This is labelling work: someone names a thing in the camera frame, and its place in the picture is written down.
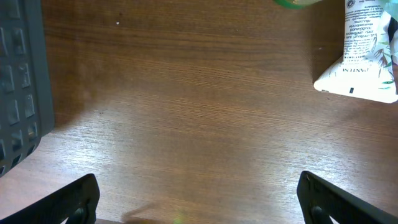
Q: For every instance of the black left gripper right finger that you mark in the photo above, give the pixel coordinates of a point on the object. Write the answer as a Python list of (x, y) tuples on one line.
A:
[(323, 202)]

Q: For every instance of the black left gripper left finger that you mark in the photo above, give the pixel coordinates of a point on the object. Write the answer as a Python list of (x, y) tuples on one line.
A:
[(74, 203)]

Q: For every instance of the white cream tube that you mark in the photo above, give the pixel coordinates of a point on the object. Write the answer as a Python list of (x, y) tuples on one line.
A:
[(365, 68)]

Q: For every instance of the green lid jar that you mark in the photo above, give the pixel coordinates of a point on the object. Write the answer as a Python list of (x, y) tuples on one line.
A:
[(295, 4)]

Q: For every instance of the teal wipes packet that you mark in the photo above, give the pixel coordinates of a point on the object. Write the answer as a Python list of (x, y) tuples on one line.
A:
[(391, 6)]

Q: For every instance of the grey plastic mesh basket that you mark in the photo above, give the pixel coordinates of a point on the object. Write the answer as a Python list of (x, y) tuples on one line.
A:
[(26, 95)]

